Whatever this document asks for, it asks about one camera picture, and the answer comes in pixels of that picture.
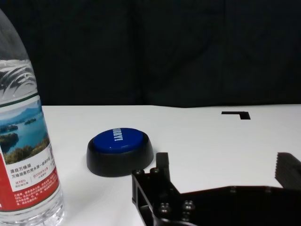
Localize black curtain backdrop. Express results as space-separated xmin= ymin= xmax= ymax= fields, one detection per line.
xmin=0 ymin=0 xmax=301 ymax=109

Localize clear water bottle red cap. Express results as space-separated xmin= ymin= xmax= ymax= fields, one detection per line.
xmin=0 ymin=8 xmax=65 ymax=226

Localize blue push button black base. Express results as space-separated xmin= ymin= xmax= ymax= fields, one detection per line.
xmin=86 ymin=127 xmax=154 ymax=178

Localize black corner tape mark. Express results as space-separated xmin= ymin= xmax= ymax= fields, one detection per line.
xmin=221 ymin=111 xmax=252 ymax=121

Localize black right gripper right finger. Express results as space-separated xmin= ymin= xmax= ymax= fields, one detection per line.
xmin=274 ymin=152 xmax=301 ymax=189

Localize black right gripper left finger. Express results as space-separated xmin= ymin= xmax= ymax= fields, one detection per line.
xmin=131 ymin=152 xmax=182 ymax=214

